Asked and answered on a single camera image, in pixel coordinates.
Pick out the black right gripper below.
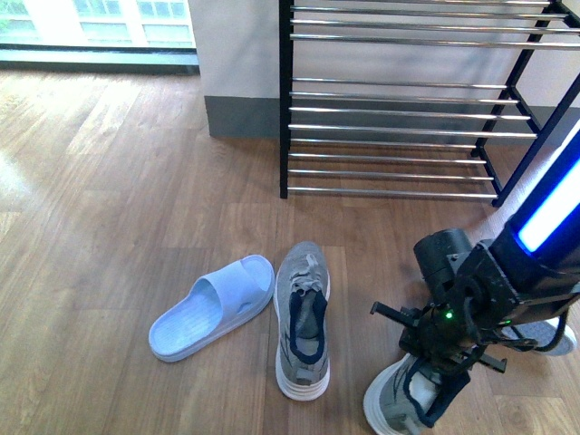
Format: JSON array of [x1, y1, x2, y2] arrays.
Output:
[[371, 228, 521, 428]]

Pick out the grey knit sneaker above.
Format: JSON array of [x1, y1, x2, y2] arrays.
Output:
[[273, 241, 330, 401], [363, 318, 577, 434]]

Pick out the light blue slipper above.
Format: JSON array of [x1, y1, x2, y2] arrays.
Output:
[[149, 255, 275, 363]]

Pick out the black metal shoe rack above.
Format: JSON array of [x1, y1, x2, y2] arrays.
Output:
[[278, 1, 579, 206]]

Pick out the dark grey window frame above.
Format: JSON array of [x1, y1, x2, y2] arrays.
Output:
[[1, 43, 199, 75]]

